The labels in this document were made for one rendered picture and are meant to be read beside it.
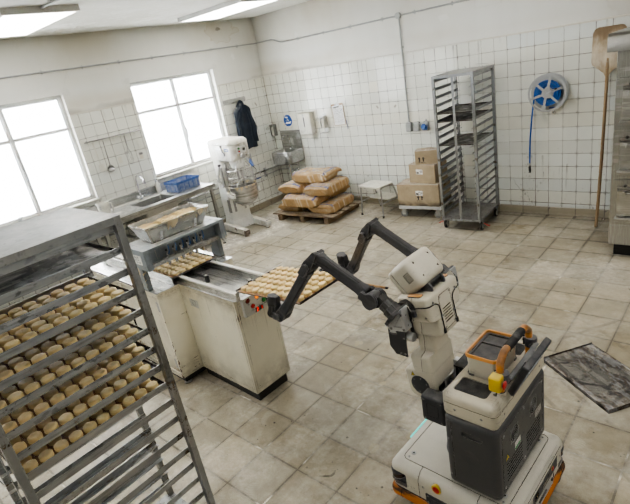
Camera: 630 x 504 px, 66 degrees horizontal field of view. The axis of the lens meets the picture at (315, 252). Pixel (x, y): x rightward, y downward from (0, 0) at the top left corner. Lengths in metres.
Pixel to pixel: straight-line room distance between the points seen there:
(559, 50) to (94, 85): 5.46
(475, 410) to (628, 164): 3.42
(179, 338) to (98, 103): 3.90
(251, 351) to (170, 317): 0.74
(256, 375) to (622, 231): 3.64
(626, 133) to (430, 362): 3.29
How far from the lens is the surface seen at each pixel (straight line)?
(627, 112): 5.09
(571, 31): 6.19
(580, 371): 3.79
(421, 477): 2.69
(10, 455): 2.05
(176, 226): 3.85
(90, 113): 6.98
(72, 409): 2.22
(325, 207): 7.11
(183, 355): 4.05
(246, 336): 3.45
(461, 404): 2.25
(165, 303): 3.84
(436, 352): 2.48
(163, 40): 7.66
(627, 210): 5.31
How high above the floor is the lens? 2.23
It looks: 21 degrees down
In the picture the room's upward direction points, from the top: 11 degrees counter-clockwise
